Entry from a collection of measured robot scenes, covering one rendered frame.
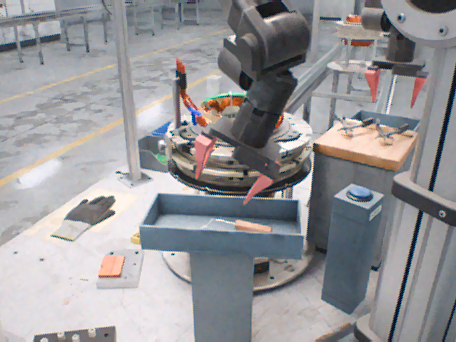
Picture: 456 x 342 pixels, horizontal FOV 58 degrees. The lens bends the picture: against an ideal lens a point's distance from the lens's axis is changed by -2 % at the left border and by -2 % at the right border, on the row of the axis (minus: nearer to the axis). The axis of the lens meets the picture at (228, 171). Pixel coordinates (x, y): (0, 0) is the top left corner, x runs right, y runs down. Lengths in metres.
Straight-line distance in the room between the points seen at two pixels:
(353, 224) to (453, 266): 0.28
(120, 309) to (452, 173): 0.68
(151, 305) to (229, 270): 0.29
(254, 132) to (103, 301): 0.55
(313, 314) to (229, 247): 0.33
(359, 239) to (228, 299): 0.27
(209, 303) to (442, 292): 0.36
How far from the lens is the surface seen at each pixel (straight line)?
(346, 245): 0.85
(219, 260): 0.68
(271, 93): 0.57
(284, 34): 0.53
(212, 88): 1.02
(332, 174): 0.98
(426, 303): 0.62
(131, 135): 1.37
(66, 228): 1.22
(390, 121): 1.23
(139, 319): 0.92
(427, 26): 0.46
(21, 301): 1.03
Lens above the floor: 1.42
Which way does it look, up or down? 26 degrees down
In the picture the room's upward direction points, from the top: straight up
